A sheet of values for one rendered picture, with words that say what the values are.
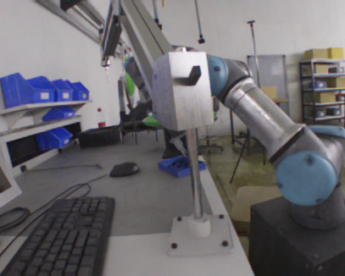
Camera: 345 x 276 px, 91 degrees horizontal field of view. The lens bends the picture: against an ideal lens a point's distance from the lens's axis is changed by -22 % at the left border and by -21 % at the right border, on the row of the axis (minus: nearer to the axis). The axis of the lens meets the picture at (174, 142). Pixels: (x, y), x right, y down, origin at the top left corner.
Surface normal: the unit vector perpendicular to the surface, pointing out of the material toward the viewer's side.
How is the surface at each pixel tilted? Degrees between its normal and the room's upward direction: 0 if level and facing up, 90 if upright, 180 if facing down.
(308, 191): 93
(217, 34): 90
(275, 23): 90
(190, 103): 90
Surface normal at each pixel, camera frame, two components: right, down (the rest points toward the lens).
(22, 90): 0.00, 0.25
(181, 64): 0.42, 0.14
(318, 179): -0.71, 0.31
